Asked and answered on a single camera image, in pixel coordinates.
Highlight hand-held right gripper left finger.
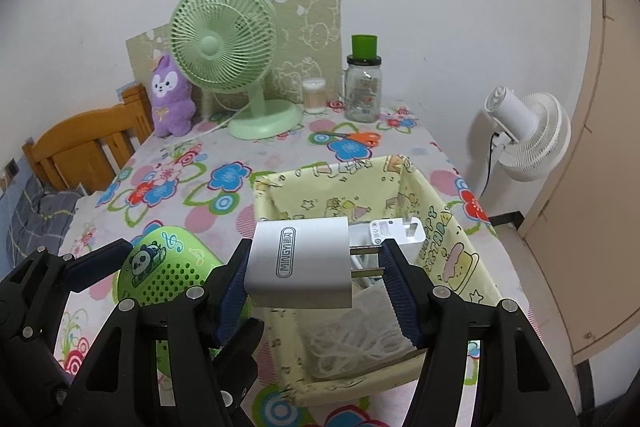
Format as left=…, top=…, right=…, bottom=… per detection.
left=67, top=237, right=266, bottom=427

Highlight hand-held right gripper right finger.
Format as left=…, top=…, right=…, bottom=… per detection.
left=377, top=237, right=576, bottom=427

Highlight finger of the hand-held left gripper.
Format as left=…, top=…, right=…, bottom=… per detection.
left=207, top=318, right=266, bottom=413
left=57, top=239, right=135, bottom=293

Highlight small white charger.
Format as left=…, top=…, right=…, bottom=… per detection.
left=348, top=216, right=427, bottom=260

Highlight white cables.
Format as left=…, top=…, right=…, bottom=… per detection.
left=305, top=287, right=416, bottom=380

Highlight green perforated case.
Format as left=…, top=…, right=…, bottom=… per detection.
left=111, top=227, right=253, bottom=358

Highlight large white charger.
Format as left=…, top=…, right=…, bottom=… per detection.
left=243, top=217, right=386, bottom=310

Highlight yellow cartoon paper box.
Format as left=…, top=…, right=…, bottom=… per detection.
left=252, top=155, right=503, bottom=408

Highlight grey plaid pillow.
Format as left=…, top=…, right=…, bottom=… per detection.
left=5, top=179, right=83, bottom=268

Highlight floral tablecloth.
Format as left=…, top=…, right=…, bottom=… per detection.
left=55, top=99, right=543, bottom=427

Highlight wooden bed headboard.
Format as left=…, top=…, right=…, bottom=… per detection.
left=21, top=84, right=153, bottom=195

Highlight purple plush toy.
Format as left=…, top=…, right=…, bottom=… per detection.
left=150, top=53, right=197, bottom=138

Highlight glass jar green lid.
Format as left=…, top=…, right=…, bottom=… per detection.
left=342, top=34, right=383, bottom=124

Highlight white floor fan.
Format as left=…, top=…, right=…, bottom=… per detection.
left=482, top=86, right=572, bottom=182

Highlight cotton swab container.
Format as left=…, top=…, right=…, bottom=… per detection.
left=301, top=78, right=327, bottom=114

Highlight beige door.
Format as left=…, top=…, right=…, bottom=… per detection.
left=517, top=0, right=640, bottom=365

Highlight green desk fan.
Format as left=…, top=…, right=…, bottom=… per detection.
left=169, top=0, right=304, bottom=140

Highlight black floor fan cable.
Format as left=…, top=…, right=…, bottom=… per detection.
left=479, top=132, right=501, bottom=200

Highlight orange handled scissors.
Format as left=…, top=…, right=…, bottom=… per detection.
left=327, top=131, right=382, bottom=146

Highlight white fan power cable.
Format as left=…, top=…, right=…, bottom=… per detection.
left=172, top=104, right=251, bottom=152

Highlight beige cartoon wall board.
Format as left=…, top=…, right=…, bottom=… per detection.
left=125, top=0, right=343, bottom=108

